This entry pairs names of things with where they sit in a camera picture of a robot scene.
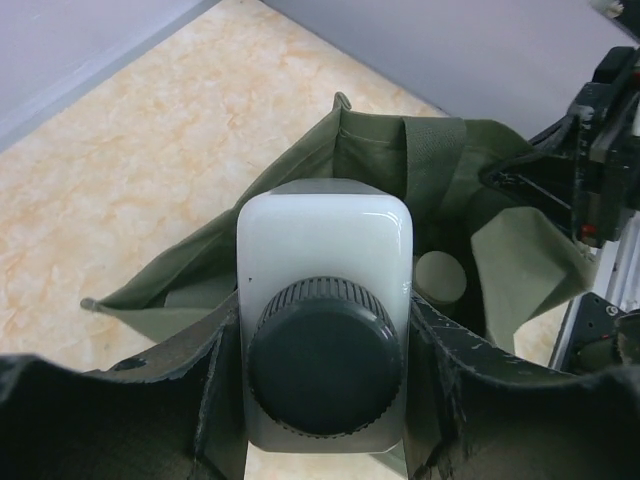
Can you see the clear bottle black cap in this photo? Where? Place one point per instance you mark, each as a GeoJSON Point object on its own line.
{"type": "Point", "coordinates": [324, 274]}

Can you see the green bottle white cap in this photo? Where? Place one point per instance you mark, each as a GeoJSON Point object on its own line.
{"type": "Point", "coordinates": [439, 278]}

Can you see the olive green canvas bag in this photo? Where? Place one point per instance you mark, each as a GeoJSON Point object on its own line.
{"type": "Point", "coordinates": [520, 264]}

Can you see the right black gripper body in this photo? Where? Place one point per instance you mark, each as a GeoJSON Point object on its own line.
{"type": "Point", "coordinates": [583, 173]}

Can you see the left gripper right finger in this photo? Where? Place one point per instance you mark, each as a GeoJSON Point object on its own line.
{"type": "Point", "coordinates": [475, 411]}

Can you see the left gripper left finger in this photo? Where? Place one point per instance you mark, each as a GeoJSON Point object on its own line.
{"type": "Point", "coordinates": [174, 411]}

